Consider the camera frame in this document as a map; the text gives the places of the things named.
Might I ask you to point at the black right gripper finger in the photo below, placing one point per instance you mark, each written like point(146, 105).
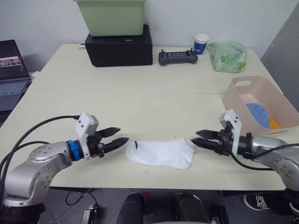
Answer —
point(203, 143)
point(206, 134)

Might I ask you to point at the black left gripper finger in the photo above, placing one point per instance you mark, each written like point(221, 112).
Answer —
point(109, 132)
point(115, 144)

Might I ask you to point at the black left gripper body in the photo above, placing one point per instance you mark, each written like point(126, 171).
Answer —
point(95, 145)

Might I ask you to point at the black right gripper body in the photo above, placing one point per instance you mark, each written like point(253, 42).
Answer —
point(222, 142)

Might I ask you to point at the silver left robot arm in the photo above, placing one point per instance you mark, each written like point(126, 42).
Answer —
point(35, 163)

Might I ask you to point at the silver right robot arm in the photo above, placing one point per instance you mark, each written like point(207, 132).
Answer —
point(273, 149)

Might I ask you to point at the blue folded sock pair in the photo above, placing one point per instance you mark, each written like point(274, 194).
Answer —
point(258, 114)

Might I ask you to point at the beige plastic container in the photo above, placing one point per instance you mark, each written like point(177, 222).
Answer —
point(257, 105)

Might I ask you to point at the yellow folded sock pair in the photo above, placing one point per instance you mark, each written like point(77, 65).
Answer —
point(273, 123)

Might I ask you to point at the white ankle sock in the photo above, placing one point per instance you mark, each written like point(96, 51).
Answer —
point(161, 152)

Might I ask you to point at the black and white sneaker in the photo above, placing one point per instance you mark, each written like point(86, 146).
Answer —
point(255, 201)

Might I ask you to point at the green plastic bag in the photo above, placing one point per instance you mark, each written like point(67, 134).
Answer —
point(227, 57)

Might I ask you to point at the black handheld controller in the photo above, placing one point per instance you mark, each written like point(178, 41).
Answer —
point(178, 58)

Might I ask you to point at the black box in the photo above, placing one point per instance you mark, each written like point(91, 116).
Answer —
point(119, 49)

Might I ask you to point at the blue and white paper cup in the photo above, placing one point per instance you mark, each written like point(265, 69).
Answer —
point(200, 44)

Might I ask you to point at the grey laptop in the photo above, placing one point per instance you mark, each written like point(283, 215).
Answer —
point(11, 74)

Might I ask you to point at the green plastic bin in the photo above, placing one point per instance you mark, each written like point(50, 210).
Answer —
point(111, 16)

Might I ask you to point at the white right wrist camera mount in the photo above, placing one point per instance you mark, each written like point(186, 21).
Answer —
point(231, 126)

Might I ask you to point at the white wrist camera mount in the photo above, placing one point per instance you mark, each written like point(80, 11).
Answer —
point(231, 126)
point(84, 127)

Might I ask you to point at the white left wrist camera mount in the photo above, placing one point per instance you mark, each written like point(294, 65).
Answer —
point(84, 127)

